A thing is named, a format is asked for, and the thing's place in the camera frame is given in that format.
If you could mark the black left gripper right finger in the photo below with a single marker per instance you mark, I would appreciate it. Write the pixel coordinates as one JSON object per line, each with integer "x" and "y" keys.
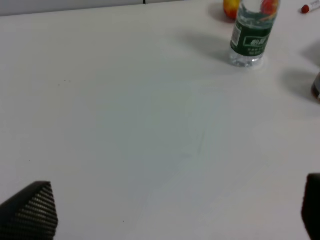
{"x": 310, "y": 211}

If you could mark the left gripper black carbon-fibre left finger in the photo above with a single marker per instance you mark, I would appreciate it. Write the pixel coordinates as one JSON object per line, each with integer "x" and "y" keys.
{"x": 30, "y": 214}

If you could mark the black and gold can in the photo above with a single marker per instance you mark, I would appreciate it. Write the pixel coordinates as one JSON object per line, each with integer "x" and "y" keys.
{"x": 315, "y": 89}

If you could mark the green-label water bottle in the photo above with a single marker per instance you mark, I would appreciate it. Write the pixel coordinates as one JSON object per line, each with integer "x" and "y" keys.
{"x": 253, "y": 26}

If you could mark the red whiteboard marker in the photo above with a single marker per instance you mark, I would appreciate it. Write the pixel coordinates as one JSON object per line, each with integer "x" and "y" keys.
{"x": 310, "y": 7}

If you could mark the red yellow toy ball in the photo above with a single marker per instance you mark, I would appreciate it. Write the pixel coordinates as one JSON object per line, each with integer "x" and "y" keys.
{"x": 230, "y": 8}

